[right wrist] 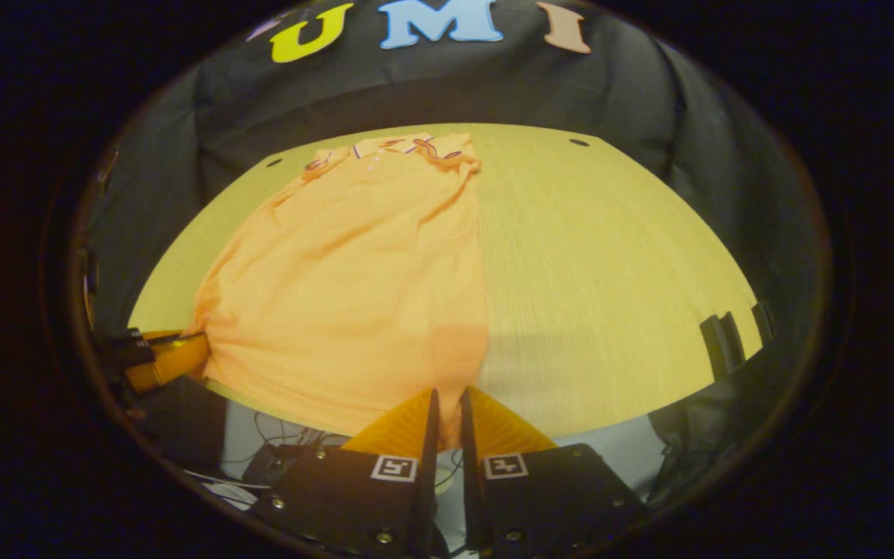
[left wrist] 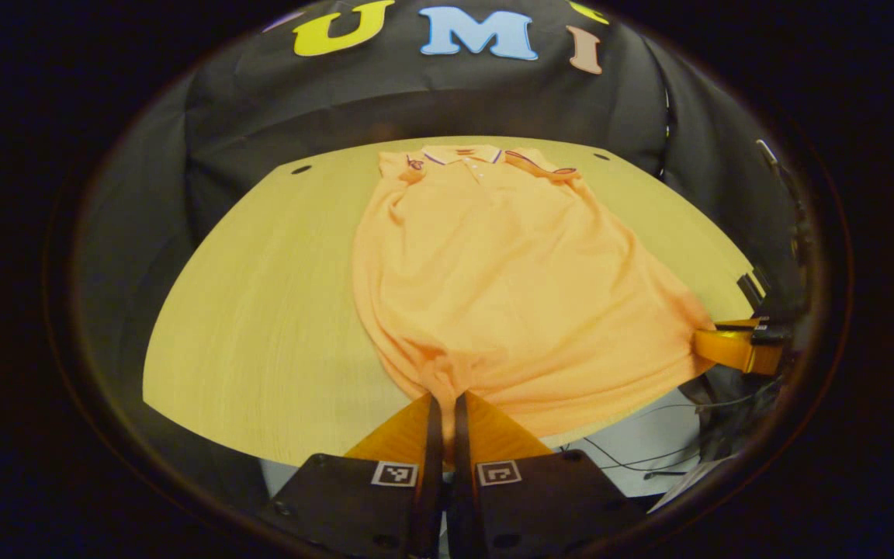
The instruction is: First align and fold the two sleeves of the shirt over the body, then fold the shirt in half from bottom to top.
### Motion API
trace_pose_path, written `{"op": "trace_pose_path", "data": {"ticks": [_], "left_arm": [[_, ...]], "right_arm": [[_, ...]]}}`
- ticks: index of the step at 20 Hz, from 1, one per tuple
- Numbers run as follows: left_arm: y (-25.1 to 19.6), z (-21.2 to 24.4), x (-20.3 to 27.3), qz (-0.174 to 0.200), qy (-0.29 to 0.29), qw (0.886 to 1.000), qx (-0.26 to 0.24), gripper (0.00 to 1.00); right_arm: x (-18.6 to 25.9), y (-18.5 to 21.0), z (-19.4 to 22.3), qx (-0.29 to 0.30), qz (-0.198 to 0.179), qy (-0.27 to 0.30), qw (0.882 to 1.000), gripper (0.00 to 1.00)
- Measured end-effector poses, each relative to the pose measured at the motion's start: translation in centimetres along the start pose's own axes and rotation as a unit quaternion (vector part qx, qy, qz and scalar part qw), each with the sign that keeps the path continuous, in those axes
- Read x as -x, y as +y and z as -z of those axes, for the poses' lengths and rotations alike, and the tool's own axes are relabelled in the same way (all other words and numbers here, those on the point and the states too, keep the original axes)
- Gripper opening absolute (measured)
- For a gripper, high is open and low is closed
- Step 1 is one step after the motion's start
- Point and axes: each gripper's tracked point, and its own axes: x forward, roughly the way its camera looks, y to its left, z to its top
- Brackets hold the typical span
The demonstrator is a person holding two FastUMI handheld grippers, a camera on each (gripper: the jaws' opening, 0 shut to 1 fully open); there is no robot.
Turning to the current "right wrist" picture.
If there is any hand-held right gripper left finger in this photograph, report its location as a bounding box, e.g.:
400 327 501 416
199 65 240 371
249 388 440 559

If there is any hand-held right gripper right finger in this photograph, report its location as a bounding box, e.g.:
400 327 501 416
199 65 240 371
459 387 650 559

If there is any orange T-shirt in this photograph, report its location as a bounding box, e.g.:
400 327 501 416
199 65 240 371
183 132 490 451

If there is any black backdrop cloth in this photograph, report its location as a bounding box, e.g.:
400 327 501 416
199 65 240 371
78 0 832 373

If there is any black table clamp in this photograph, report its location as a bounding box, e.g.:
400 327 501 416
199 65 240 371
751 301 776 346
699 312 747 381

